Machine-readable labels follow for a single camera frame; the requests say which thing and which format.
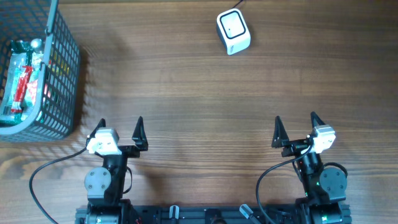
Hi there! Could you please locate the black left camera cable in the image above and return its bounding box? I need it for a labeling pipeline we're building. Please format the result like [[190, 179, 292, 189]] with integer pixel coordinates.
[[29, 146, 90, 224]]

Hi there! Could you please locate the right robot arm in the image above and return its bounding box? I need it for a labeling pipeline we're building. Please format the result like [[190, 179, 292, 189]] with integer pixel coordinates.
[[266, 112, 352, 224]]

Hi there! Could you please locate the green white gloves packet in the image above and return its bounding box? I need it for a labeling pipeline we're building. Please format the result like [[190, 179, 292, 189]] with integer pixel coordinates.
[[1, 40, 43, 126]]

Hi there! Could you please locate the black camera cable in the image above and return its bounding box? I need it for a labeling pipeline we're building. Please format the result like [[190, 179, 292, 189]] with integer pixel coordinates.
[[29, 146, 90, 224], [256, 136, 313, 224]]

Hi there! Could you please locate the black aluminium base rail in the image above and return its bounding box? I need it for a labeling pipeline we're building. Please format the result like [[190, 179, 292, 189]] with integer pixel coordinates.
[[75, 203, 352, 224]]

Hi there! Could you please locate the white barcode scanner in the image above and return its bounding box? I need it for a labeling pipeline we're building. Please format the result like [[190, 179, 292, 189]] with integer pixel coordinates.
[[216, 8, 251, 55]]

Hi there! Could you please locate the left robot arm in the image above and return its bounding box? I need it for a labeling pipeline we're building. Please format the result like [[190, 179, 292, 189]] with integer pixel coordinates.
[[75, 117, 149, 224]]

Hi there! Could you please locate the red sachet stick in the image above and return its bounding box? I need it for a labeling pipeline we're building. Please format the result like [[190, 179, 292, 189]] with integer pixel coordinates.
[[11, 65, 34, 113]]

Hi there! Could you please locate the yellow liquid bottle silver cap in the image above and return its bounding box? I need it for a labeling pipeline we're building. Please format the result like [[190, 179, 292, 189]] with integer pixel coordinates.
[[30, 39, 45, 54]]

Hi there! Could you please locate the grey plastic mesh basket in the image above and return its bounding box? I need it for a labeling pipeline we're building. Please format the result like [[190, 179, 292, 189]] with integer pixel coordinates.
[[1, 1, 80, 142]]

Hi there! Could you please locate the black right camera cable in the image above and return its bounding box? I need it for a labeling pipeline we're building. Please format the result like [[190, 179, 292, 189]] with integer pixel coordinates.
[[256, 136, 313, 224]]

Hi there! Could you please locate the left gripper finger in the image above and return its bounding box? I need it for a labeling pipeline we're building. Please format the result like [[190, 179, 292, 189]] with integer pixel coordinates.
[[132, 116, 149, 151], [86, 118, 106, 146]]

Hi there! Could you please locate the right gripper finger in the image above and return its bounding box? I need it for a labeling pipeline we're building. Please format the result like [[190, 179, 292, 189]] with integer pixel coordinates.
[[310, 111, 325, 128], [271, 116, 290, 148]]

